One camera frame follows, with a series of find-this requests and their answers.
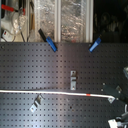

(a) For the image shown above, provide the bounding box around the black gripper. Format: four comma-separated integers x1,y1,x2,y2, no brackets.
103,85,122,104

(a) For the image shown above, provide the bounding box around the black pegboard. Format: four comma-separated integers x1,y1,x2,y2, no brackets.
0,43,128,128

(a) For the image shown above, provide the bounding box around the lower left metal clip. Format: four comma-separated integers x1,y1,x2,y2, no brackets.
30,95,44,113

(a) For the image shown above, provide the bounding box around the right blue clamp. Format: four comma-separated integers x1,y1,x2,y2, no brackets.
89,35,102,53

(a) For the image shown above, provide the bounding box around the blue clamp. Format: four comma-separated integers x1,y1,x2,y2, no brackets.
38,29,57,52
89,35,102,53

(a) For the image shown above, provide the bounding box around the red handled tool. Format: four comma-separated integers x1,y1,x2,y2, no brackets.
1,4,25,15

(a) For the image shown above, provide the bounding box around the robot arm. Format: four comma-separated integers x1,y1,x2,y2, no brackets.
103,66,128,128

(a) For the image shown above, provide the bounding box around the white aluminium frame rail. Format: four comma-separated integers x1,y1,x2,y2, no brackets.
55,0,61,42

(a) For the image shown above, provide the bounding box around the left blue clamp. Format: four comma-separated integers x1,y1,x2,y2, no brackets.
38,29,57,52

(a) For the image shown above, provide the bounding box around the white cable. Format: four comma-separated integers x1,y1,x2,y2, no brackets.
0,88,116,101

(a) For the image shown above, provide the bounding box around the upper metal cable clip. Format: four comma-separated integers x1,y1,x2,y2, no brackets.
70,71,77,91

